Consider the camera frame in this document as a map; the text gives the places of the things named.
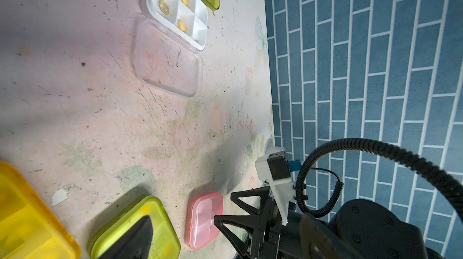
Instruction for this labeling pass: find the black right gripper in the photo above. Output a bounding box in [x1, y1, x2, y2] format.
[214, 186, 362, 259]

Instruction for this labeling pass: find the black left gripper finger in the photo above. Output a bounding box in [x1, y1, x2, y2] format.
[99, 216, 154, 259]

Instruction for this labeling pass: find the pink pillbox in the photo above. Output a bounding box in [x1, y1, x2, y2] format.
[184, 192, 224, 251]

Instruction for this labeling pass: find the orange pillbox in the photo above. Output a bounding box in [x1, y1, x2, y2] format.
[1, 161, 81, 259]

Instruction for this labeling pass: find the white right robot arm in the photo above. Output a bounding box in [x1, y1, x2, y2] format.
[214, 187, 442, 259]

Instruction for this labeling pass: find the clear pillbox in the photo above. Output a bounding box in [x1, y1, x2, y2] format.
[134, 0, 208, 101]

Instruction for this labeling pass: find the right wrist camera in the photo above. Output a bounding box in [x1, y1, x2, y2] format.
[255, 144, 302, 228]

